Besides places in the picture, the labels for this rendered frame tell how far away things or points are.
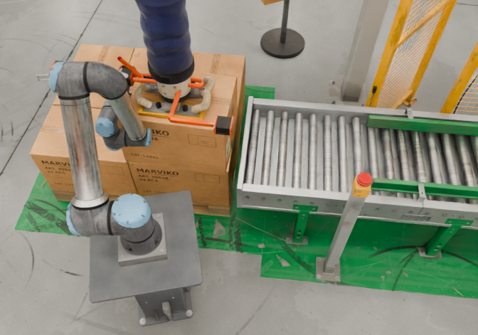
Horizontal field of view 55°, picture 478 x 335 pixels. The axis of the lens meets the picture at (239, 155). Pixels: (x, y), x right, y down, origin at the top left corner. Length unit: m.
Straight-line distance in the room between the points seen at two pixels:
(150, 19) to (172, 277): 1.13
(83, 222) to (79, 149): 0.32
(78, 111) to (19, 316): 1.62
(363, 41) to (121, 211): 2.15
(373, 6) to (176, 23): 1.57
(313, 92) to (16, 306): 2.62
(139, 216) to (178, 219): 0.38
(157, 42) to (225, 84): 0.57
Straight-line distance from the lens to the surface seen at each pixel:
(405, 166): 2.82
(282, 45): 4.18
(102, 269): 2.22
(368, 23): 3.30
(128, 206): 1.95
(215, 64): 3.23
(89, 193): 1.95
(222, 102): 2.43
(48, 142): 2.99
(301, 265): 2.97
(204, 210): 3.10
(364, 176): 2.09
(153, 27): 2.03
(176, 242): 2.20
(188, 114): 2.34
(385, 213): 2.68
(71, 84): 1.80
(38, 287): 3.15
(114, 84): 1.79
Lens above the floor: 2.72
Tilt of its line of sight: 54 degrees down
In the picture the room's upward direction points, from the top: straight up
